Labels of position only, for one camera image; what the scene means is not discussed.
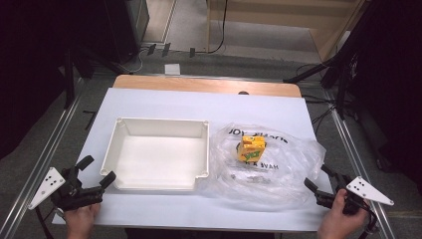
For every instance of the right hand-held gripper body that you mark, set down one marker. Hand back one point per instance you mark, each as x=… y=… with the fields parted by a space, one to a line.
x=365 y=191

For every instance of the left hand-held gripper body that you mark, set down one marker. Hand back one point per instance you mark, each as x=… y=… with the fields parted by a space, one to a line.
x=74 y=195

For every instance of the clear plastic bag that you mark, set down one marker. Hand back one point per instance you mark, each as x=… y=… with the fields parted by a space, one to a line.
x=285 y=172

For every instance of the white plastic tray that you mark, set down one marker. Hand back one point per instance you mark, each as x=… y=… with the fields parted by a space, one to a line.
x=156 y=159

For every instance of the yellow drink carton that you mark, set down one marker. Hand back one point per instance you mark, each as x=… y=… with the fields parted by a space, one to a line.
x=251 y=149

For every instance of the person's left hand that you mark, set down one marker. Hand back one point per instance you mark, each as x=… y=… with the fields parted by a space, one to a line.
x=79 y=220

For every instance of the person's right hand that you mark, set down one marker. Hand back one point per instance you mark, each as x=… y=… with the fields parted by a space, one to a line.
x=338 y=222

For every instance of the black metal stand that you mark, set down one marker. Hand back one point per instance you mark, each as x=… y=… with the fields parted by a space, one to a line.
x=69 y=79

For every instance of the white table sheet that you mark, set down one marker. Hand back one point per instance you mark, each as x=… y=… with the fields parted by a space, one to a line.
x=166 y=104

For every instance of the black tripod stand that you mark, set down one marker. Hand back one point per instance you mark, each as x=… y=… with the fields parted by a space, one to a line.
x=338 y=73

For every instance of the white paper sheet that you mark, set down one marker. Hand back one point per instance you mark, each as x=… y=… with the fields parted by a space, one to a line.
x=172 y=69

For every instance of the black tape strip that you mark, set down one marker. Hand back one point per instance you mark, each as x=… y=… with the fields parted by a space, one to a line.
x=192 y=52
x=151 y=49
x=166 y=49

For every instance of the black cabinet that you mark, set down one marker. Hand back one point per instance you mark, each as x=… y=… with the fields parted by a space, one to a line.
x=127 y=26

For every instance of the light wooden shelf unit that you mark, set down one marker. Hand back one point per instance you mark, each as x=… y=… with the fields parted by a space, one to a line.
x=292 y=20

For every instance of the aluminium rail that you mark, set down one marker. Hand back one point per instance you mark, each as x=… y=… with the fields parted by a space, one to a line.
x=355 y=156
x=40 y=162

